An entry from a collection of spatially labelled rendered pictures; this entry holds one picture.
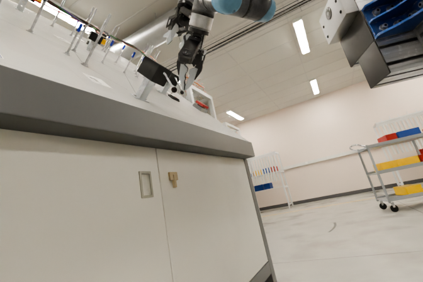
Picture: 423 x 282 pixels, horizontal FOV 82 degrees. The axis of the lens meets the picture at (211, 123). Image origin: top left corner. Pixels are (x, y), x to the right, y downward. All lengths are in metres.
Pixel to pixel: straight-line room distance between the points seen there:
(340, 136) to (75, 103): 8.62
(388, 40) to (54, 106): 0.70
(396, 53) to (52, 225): 0.74
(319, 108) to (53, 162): 8.82
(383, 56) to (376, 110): 8.36
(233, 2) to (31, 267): 0.68
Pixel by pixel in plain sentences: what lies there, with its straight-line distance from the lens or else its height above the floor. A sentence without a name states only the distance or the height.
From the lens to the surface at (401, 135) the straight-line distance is 4.61.
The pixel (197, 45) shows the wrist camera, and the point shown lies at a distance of 0.82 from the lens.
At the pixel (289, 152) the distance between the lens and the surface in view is 8.92.
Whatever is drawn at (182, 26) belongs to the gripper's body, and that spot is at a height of 1.34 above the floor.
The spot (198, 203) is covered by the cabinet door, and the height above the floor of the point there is 0.66.
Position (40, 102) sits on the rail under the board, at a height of 0.82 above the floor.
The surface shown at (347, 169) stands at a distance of 8.76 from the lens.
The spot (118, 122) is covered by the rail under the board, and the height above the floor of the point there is 0.82.
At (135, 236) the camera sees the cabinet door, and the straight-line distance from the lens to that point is 0.50.
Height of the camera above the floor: 0.66
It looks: 18 degrees up
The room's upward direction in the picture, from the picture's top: 12 degrees counter-clockwise
